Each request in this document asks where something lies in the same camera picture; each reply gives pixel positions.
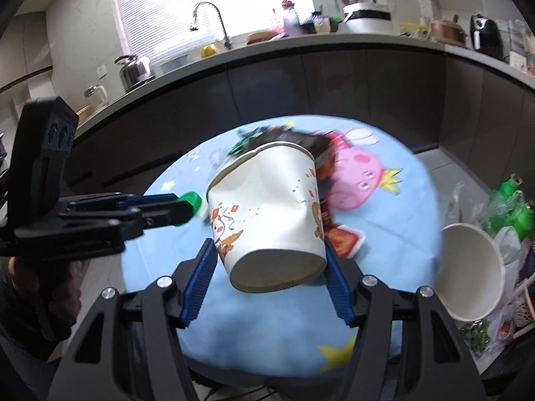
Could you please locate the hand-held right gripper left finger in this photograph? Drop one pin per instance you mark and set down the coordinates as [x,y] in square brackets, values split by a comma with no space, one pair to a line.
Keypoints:
[199,285]

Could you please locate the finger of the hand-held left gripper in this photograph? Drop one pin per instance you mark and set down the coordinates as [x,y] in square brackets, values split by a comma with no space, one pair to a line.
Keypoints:
[161,217]
[146,201]

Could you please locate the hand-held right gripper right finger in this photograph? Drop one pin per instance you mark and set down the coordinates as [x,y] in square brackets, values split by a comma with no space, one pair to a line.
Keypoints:
[339,296]

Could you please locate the green bottle cap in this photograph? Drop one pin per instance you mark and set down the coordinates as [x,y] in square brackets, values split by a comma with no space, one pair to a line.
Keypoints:
[193,205]

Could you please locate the orange snack wrapper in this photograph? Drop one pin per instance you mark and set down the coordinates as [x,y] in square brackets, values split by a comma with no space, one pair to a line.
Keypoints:
[347,241]

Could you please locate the printed white paper cup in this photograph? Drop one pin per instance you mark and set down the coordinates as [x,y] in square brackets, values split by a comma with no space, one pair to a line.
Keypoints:
[267,213]

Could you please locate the white round bin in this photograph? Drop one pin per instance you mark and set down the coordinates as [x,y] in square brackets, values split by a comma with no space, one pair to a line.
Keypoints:
[468,271]

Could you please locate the person's left hand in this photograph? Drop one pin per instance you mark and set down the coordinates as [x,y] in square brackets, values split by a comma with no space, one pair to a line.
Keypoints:
[62,296]

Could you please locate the round table blue cartoon cloth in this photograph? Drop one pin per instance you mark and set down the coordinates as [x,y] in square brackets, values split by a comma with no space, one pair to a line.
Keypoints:
[376,238]

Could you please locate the glass jar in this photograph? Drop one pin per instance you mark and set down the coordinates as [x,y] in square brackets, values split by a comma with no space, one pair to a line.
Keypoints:
[95,97]

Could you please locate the steel kettle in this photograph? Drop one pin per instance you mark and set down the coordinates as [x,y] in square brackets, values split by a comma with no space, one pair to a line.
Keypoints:
[133,71]

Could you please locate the steel basin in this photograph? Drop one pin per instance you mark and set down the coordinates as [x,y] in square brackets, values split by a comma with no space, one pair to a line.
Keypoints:
[173,62]

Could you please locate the bag of leafy greens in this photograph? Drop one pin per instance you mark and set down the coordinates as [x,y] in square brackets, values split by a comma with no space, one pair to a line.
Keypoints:
[475,336]

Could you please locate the clear plastic bag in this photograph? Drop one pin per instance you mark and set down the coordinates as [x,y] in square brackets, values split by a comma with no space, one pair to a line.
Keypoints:
[472,209]

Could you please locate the white plastic rack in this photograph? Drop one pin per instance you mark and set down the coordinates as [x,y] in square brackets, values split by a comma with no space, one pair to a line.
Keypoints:
[522,300]

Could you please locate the dark kitchen cabinet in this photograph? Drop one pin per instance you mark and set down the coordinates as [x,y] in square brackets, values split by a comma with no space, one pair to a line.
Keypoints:
[292,79]

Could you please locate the steel kitchen faucet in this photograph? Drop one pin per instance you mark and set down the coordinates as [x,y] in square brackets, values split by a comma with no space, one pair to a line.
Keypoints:
[219,21]

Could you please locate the green plastic bottle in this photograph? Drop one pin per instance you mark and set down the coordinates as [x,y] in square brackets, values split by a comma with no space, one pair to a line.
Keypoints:
[508,194]
[522,221]

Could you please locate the bottle with pink cap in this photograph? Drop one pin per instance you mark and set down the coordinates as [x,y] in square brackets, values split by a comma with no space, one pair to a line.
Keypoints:
[289,19]

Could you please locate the white rice cooker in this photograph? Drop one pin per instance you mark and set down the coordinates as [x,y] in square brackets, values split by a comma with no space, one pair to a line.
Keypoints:
[368,16]

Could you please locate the copper pot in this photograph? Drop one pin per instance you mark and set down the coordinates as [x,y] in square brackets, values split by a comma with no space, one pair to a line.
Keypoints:
[448,32]

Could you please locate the black air fryer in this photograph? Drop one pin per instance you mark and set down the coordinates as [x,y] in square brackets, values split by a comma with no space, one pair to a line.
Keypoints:
[487,35]

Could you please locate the white wall socket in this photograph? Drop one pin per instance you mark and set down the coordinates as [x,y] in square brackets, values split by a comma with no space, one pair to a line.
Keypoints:
[101,72]

